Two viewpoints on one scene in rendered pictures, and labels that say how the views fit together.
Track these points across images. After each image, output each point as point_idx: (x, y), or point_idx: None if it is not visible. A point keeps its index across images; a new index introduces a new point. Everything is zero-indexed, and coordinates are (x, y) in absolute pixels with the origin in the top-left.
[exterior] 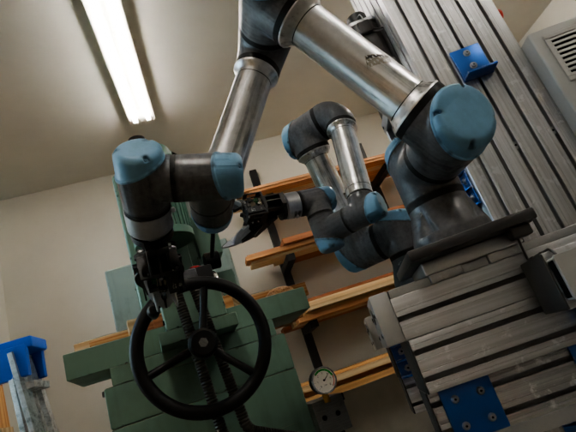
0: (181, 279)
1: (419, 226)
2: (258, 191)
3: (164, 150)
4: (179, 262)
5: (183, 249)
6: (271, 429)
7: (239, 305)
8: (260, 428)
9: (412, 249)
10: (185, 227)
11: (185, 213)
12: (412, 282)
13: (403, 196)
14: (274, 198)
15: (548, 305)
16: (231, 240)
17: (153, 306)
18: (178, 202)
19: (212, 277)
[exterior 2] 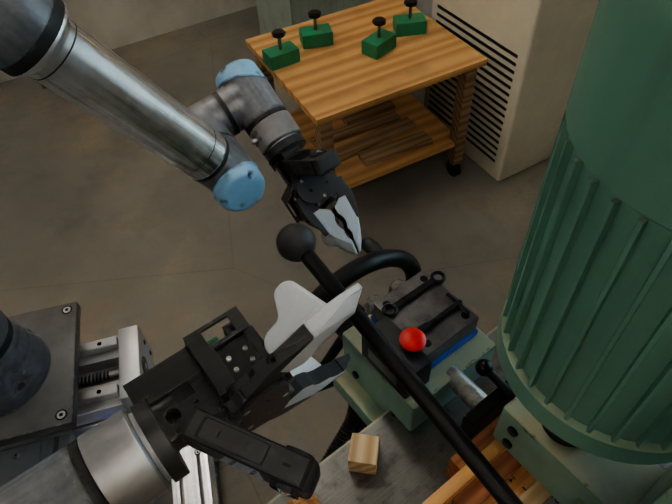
0: (298, 215)
1: (25, 329)
2: (190, 333)
3: (601, 16)
4: (283, 194)
5: (665, 486)
6: (333, 442)
7: (358, 433)
8: (340, 426)
9: (69, 303)
10: (499, 335)
11: (516, 322)
12: (87, 343)
13: (0, 314)
14: (159, 389)
15: None
16: (326, 364)
17: (363, 239)
18: (525, 274)
19: (316, 288)
